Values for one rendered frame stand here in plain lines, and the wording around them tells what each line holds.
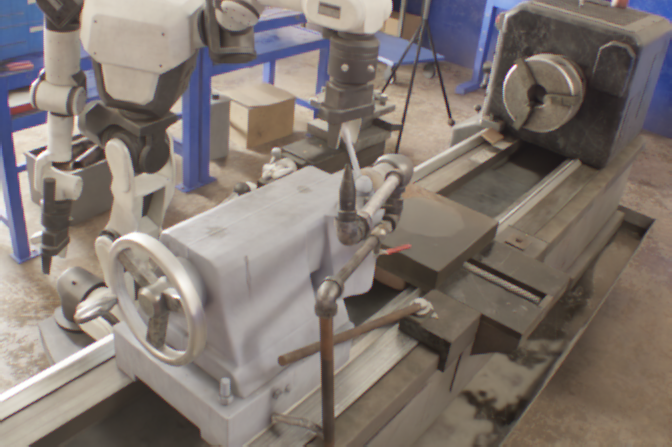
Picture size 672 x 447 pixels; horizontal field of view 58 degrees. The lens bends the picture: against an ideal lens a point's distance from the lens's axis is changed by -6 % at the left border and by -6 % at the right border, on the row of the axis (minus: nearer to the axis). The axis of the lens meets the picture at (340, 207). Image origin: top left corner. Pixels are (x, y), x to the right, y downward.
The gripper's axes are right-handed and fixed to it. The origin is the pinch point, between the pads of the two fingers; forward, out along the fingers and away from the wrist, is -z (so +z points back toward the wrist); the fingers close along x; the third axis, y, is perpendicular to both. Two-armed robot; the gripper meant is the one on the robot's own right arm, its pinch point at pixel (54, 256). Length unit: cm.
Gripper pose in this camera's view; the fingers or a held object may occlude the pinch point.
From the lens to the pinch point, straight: 200.6
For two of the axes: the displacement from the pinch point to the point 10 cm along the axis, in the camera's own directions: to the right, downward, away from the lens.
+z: 2.1, -9.1, -3.6
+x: -0.5, 3.6, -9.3
